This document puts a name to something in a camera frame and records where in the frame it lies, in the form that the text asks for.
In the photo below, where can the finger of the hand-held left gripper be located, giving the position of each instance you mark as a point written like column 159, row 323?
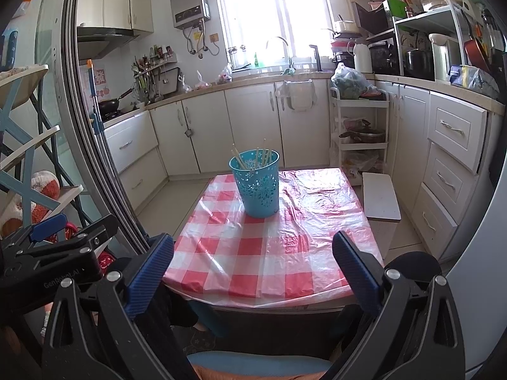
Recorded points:
column 47, row 226
column 87, row 239

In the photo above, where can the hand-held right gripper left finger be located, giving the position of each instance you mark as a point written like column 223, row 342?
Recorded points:
column 150, row 277

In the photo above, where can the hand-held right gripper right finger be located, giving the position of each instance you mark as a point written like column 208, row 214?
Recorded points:
column 356, row 273

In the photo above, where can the blue perforated plastic basket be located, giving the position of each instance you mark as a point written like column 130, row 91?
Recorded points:
column 257, row 198

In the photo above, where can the bunch of wooden chopsticks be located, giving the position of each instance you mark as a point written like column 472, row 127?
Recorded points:
column 237, row 156

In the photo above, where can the red printed cloth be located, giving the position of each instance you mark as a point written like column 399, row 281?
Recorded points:
column 105, row 263

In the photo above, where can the red and white plush toy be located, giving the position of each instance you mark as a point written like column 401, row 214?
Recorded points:
column 43, row 182

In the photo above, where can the white step stool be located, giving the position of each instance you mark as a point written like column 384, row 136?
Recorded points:
column 380, row 198

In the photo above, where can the low table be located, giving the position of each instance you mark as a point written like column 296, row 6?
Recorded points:
column 277, row 308

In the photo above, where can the pink checkered tablecloth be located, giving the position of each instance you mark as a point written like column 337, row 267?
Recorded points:
column 245, row 253

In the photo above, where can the clear plastic bag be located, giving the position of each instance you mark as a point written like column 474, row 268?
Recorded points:
column 360, row 162

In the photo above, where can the blue and orange seat cushion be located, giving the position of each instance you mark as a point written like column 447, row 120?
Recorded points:
column 257, row 362

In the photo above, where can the black wok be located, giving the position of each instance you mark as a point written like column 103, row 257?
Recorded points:
column 109, row 106

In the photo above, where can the lidded cooking pot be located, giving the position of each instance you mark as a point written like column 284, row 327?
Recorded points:
column 364, row 135

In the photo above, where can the blue and white folding shelf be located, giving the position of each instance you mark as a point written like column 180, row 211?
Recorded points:
column 23, row 75

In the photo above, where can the white storage trolley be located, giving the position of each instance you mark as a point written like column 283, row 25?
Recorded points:
column 358, row 105

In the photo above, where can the white kitchen base cabinets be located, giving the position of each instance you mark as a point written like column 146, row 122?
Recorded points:
column 249, row 126

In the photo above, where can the white plastic bag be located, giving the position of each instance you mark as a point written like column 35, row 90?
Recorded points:
column 185, row 84

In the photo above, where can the white hanging trash bin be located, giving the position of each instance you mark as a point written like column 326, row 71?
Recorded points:
column 295, row 97

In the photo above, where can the plastic bag of vegetables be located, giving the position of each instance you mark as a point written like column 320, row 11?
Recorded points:
column 350, row 81

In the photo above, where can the range hood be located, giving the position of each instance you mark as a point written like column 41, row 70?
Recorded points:
column 103, row 41

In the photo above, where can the plastic bag of food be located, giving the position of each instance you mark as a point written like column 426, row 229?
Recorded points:
column 225, row 75
column 202, row 81

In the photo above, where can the white thermos jug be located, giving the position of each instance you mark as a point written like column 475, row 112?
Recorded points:
column 362, row 59

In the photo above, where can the black water tap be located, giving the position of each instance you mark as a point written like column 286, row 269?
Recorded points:
column 318, row 61

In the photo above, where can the black stock pot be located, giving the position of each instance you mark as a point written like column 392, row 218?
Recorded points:
column 419, row 65

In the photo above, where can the chrome sink faucet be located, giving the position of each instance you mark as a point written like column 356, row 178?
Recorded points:
column 291, row 62

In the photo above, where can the blue food packet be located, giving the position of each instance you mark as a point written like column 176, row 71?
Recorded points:
column 463, row 75

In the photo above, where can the stack of red bowls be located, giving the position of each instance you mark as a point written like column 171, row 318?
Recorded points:
column 340, row 45

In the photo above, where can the white electric water boiler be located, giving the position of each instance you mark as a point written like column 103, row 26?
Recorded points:
column 443, row 59

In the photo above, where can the white pot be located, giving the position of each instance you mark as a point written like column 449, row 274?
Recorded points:
column 346, row 25

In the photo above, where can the red frying pan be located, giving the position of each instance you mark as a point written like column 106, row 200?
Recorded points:
column 477, row 53

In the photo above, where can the black microwave oven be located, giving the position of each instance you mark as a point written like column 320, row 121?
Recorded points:
column 370, row 18

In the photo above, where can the grey gas water heater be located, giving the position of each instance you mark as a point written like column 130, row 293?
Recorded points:
column 189, row 2

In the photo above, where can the white countertop shelf rack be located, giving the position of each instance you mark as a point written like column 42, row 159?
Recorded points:
column 427, row 18

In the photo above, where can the green cutting board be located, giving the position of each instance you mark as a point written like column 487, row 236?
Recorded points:
column 397, row 8

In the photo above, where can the red sauce bottle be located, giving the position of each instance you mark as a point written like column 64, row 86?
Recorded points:
column 408, row 6

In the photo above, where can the kitchen window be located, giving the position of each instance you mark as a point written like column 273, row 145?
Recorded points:
column 273, row 12

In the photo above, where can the sliding door frame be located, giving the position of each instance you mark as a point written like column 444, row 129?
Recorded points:
column 73, row 87

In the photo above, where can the red patterned wall stickers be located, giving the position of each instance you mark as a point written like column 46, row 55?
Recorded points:
column 102, row 77

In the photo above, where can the wall utensil rack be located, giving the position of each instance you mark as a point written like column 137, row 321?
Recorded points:
column 148, row 75

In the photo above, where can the white wall cabinets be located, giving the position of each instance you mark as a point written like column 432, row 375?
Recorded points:
column 119, row 6

